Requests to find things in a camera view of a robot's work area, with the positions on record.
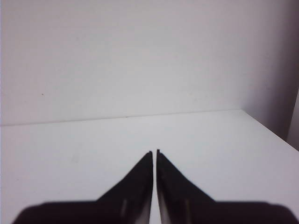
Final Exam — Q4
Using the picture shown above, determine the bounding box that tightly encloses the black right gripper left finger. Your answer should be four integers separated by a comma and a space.
14, 152, 153, 224

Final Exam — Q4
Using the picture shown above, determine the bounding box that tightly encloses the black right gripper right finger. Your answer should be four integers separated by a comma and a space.
156, 151, 299, 224

